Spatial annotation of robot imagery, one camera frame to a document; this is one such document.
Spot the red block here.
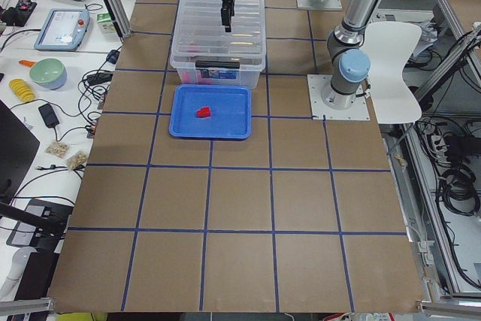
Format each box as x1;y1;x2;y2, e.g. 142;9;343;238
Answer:
196;106;211;118

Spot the clear plastic storage box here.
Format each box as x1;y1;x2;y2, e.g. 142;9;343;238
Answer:
170;0;266;89

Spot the black box latch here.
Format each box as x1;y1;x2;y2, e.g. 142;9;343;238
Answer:
195;60;241;69

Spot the blue plastic tray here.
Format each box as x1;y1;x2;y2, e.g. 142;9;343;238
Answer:
169;84;252;140

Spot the green white carton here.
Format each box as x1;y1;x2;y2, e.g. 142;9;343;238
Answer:
95;13;116;34

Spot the near teach pendant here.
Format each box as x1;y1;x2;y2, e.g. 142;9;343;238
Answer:
34;8;90;52

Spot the white chair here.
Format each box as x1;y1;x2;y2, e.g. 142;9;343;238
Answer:
361;21;422;124

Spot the green bowl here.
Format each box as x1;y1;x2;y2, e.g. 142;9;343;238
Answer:
29;58;67;90

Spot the orange toy carrot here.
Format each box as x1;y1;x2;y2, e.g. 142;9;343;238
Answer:
18;59;35;68

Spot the black power adapter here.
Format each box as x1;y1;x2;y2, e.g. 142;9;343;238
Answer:
38;104;59;129

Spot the snack bag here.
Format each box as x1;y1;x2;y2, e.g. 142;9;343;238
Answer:
66;150;88;171
45;141;70;159

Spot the yellow toy corn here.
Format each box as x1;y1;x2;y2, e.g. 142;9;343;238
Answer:
8;78;36;103

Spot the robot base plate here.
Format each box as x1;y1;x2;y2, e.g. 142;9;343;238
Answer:
307;74;370;121

